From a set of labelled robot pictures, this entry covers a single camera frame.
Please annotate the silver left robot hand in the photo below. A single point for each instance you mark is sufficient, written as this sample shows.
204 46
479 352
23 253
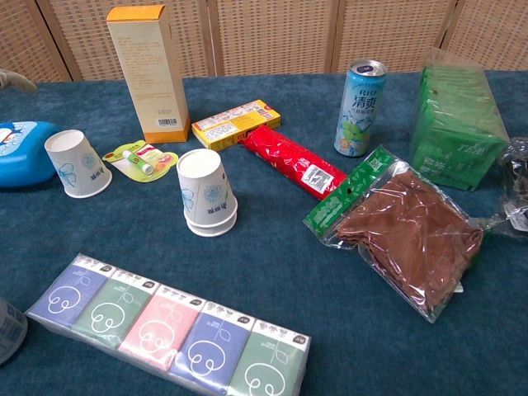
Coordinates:
14 79

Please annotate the white cup small blue flower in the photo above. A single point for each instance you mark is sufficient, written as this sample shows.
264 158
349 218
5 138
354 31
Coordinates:
78 165

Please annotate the white cup large blue flower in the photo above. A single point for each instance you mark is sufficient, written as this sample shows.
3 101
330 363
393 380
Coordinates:
204 185

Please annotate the blue pump soap bottle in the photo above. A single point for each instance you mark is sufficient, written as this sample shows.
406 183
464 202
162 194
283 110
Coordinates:
20 161

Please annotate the tall cream orange carton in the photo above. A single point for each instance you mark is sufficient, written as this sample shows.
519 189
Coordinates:
148 74

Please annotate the lip balm blister card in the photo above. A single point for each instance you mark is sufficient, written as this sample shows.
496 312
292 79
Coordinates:
140 161

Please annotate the flat yellow cardboard box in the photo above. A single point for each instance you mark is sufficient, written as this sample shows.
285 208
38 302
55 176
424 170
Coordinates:
235 125

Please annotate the white cup fern leaf print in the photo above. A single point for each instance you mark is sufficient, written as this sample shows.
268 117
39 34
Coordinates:
210 231

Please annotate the clear plastic jar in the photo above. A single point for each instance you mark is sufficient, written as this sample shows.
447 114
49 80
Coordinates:
10 330

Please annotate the woven wooden folding screen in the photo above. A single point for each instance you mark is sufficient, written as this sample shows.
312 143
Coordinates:
272 33

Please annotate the red snack packet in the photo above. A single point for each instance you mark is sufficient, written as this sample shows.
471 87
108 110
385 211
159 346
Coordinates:
288 158

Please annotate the multicolour pocket tissue pack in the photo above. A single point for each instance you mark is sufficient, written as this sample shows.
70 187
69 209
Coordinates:
165 330

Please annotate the blue felt table cover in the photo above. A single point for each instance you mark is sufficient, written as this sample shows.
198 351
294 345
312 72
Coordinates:
264 268

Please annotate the light blue drink can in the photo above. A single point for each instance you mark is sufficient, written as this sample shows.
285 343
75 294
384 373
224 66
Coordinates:
361 111

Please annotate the brown cloth in plastic bag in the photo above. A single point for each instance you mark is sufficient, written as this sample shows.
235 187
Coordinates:
412 235

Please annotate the green tea bag pack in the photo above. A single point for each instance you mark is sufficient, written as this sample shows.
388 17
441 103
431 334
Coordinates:
453 136

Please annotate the clear bag of black items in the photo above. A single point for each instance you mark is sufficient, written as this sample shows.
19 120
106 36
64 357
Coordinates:
515 189

